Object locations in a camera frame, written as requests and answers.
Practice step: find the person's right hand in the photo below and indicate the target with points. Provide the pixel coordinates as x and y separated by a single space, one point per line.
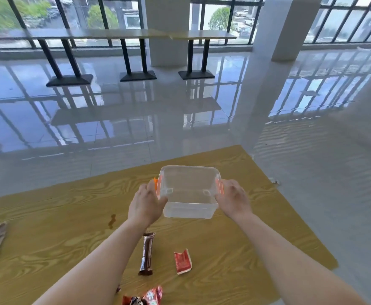
234 200

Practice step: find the person's left hand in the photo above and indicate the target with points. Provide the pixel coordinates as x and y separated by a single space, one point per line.
144 204

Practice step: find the person's left thumb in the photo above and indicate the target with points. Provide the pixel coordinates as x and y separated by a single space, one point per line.
161 203

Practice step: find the person's right thumb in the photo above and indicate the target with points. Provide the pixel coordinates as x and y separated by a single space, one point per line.
220 200

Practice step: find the clear plastic container orange clips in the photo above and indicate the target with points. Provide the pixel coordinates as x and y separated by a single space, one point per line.
188 192

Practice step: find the person's right forearm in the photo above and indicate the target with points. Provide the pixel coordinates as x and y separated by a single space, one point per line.
291 260

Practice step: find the person's left forearm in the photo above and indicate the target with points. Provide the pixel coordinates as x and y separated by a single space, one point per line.
91 266

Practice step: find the brown snack bar wrapper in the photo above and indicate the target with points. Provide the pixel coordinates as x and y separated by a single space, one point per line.
147 254

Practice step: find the red sauce packet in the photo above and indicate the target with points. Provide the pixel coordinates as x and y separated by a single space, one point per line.
183 262

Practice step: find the red crumpled snack wrapper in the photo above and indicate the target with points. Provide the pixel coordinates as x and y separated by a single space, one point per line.
147 297

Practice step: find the short table black legs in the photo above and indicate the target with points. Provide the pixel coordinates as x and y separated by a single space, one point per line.
201 36

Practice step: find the white square pillar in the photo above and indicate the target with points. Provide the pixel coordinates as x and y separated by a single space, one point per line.
168 28

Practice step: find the large white pillar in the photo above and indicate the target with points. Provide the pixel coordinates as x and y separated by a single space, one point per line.
287 25

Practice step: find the long table black legs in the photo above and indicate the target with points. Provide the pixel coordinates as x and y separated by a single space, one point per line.
77 34

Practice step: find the black window frame railing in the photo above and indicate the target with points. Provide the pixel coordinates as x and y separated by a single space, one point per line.
71 15

